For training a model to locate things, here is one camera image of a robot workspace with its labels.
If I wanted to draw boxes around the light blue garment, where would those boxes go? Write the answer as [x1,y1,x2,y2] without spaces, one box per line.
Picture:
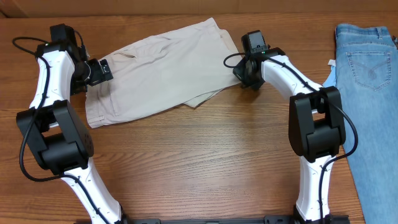
[323,60,336,88]

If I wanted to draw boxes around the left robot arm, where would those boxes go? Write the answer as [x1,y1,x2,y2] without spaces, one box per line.
[16,24,128,223]

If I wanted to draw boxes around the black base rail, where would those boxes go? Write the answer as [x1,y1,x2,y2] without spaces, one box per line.
[116,215,350,224]

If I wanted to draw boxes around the beige khaki shorts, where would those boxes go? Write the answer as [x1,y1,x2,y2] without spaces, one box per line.
[85,18,239,128]

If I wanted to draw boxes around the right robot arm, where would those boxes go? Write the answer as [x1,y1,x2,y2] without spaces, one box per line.
[233,30,349,223]

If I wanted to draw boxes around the blue denim jeans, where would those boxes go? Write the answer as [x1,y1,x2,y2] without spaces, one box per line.
[335,24,397,223]

